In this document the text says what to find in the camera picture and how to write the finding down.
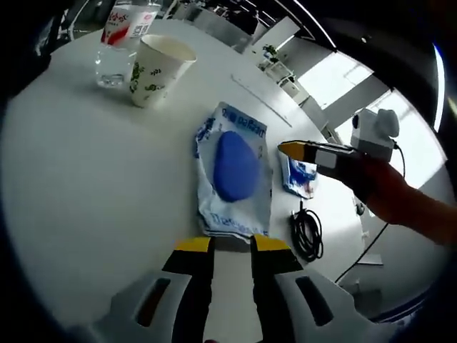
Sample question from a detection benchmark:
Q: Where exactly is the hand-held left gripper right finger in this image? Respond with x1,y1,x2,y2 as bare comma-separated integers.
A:
249,234,376,343

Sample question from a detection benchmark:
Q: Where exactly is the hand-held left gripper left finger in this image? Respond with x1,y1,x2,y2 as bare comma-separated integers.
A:
67,237,216,343

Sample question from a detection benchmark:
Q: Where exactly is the blue patterned packet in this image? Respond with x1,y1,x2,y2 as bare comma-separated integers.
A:
280,156,319,199

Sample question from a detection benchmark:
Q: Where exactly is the black cable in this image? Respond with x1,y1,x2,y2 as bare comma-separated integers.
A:
291,199,324,262

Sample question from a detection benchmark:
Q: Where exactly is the white blue plastic bag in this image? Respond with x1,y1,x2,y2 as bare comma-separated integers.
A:
194,101,274,246

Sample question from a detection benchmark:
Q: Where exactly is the white printed paper cup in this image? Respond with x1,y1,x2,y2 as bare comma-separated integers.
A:
128,34,198,109

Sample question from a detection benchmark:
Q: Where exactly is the clear water bottle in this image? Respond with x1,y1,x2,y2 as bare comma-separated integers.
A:
95,0,158,89

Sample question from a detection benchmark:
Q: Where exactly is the person's right hand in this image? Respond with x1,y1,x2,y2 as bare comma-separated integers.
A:
341,151,411,224

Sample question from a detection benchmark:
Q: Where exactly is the potted plant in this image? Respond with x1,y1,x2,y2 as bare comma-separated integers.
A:
263,44,279,65

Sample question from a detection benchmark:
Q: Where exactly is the thin gripper cable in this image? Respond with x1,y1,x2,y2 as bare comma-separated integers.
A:
335,141,408,283

